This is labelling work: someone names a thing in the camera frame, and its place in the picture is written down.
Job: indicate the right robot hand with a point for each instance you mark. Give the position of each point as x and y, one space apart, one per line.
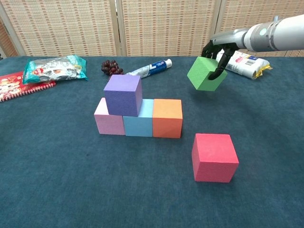
228 39

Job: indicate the green foam cube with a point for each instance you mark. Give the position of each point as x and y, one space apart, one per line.
200 73

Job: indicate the orange foam cube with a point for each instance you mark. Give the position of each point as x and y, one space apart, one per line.
167 118

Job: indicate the red foam cube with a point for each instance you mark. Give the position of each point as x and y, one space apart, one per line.
213 159

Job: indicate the purple foam cube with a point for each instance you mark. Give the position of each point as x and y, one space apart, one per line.
122 99

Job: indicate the light blue foam cube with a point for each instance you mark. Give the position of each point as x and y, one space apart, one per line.
137 126

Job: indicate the pink foam cube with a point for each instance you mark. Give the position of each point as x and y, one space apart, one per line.
109 124

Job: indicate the white yellow snack bag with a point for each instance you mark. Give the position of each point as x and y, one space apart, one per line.
249 65

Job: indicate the woven folding screen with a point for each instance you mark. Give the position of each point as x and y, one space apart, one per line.
166 23

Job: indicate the blue white toothpaste tube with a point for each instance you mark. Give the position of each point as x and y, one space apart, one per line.
154 67

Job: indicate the dark red grape bunch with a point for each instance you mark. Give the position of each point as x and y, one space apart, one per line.
110 67

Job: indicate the teal snack bag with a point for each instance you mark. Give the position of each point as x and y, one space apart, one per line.
54 69

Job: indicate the teal felt table cover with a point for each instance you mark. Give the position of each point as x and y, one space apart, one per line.
152 202

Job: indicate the red snack packet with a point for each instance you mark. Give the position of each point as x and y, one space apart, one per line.
9 88

